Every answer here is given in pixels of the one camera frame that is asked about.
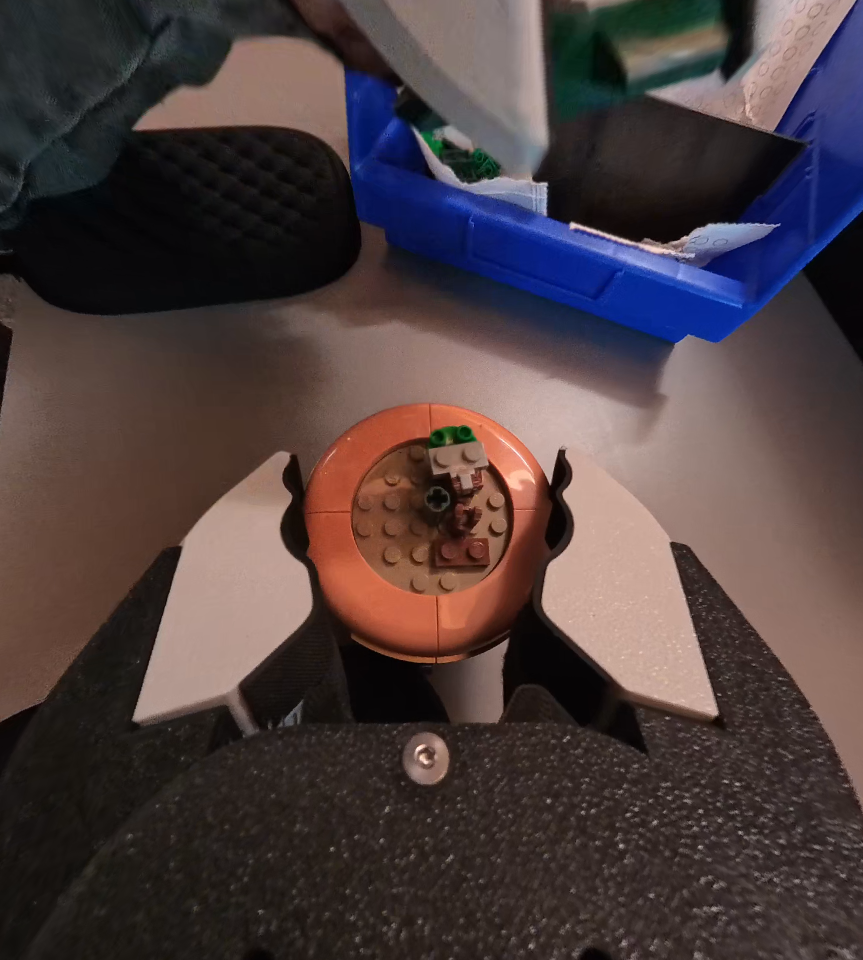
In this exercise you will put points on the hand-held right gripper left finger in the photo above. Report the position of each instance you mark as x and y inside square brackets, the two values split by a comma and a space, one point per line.
[229, 600]

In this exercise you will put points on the blue plastic bin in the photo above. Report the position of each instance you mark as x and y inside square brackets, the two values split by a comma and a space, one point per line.
[551, 255]

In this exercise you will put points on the small lego pieces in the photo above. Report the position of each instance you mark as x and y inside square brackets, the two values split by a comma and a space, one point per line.
[476, 163]

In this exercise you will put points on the terracotta lego flower pot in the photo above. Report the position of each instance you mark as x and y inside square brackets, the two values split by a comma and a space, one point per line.
[341, 570]

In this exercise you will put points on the dark green lego pieces pile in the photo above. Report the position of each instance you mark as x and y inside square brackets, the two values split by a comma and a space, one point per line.
[626, 45]

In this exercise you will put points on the torn white paper scrap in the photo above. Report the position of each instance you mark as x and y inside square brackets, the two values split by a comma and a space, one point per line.
[709, 244]

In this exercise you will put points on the bright green lego plate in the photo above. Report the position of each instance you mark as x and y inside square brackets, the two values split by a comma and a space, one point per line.
[452, 435]

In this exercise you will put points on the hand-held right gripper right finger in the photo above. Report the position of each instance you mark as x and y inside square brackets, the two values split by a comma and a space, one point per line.
[626, 607]

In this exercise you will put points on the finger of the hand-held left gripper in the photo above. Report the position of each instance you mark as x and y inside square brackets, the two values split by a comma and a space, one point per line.
[446, 67]
[533, 75]

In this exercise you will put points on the large white paper bag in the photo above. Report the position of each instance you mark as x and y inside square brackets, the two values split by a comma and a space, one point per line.
[791, 60]

